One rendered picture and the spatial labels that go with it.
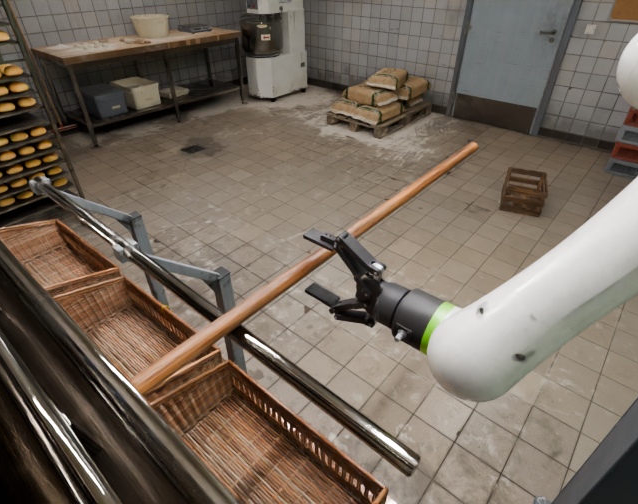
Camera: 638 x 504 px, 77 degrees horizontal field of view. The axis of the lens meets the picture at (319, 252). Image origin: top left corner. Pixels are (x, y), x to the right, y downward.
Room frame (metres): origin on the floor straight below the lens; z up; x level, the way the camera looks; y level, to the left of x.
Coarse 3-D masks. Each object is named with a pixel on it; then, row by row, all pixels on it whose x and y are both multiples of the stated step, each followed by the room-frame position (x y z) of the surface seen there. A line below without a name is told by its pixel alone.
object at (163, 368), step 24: (408, 192) 0.89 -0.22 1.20; (384, 216) 0.79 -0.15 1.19; (312, 264) 0.60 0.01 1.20; (264, 288) 0.52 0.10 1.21; (288, 288) 0.55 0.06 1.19; (240, 312) 0.47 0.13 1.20; (192, 336) 0.41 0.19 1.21; (216, 336) 0.42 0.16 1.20; (168, 360) 0.37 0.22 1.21; (144, 384) 0.33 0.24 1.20
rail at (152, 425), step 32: (0, 256) 0.32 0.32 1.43; (32, 288) 0.27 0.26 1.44; (64, 320) 0.23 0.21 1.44; (64, 352) 0.20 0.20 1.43; (96, 352) 0.20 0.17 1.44; (96, 384) 0.17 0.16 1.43; (128, 384) 0.17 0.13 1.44; (128, 416) 0.14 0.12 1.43; (160, 416) 0.15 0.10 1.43; (160, 448) 0.12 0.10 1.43; (192, 480) 0.11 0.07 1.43
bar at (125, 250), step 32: (64, 192) 1.06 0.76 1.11; (96, 224) 0.78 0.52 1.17; (128, 224) 1.17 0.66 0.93; (128, 256) 0.67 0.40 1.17; (160, 288) 1.18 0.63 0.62; (192, 288) 0.57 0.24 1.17; (224, 288) 0.86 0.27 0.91; (256, 352) 0.41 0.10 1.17; (320, 384) 0.35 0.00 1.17; (352, 416) 0.30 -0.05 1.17; (384, 448) 0.26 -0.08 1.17
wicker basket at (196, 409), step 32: (192, 384) 0.64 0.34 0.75; (224, 384) 0.71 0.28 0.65; (256, 384) 0.66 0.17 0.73; (192, 416) 0.62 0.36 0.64; (224, 416) 0.65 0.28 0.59; (256, 416) 0.65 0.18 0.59; (288, 416) 0.58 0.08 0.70; (192, 448) 0.56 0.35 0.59; (224, 448) 0.56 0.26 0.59; (256, 448) 0.56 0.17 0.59; (288, 448) 0.56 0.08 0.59; (320, 448) 0.51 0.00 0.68; (224, 480) 0.47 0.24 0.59; (256, 480) 0.47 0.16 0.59; (288, 480) 0.47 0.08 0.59; (320, 480) 0.47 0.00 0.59; (352, 480) 0.45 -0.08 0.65
